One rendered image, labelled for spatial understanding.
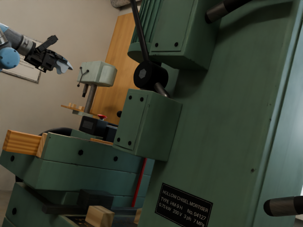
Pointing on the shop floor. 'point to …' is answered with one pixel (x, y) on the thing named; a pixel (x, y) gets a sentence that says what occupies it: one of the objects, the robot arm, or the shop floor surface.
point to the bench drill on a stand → (95, 71)
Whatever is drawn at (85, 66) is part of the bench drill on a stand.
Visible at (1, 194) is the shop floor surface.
